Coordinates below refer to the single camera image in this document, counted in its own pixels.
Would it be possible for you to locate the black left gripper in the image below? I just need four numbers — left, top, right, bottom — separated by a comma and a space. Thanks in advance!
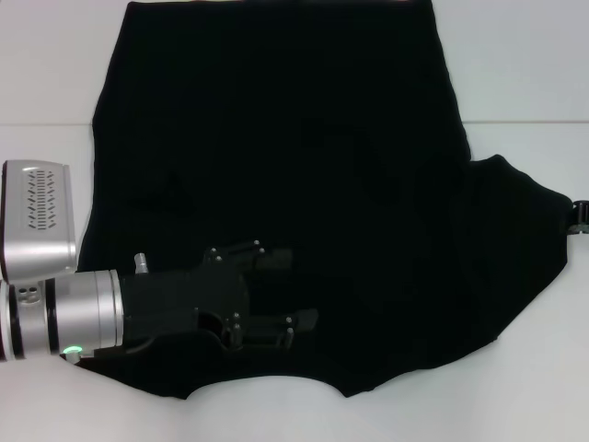
120, 238, 319, 354

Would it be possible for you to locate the black shirt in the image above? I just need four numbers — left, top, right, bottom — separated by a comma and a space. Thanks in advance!
75, 0, 574, 401

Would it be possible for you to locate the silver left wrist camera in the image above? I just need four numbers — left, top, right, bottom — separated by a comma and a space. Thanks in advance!
0, 159, 78, 283

